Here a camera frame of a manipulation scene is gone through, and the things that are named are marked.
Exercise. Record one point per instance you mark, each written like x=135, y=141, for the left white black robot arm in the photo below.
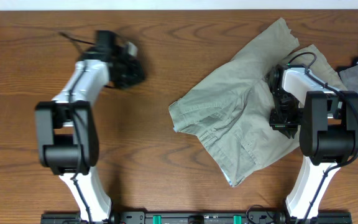
x=67, y=139

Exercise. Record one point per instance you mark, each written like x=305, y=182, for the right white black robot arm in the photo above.
x=325, y=121

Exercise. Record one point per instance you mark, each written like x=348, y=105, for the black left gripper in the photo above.
x=138, y=74

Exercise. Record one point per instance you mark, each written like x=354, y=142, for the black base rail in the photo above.
x=199, y=218

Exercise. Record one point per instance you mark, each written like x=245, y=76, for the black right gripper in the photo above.
x=289, y=127

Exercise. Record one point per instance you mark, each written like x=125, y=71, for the khaki green shorts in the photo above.
x=229, y=110

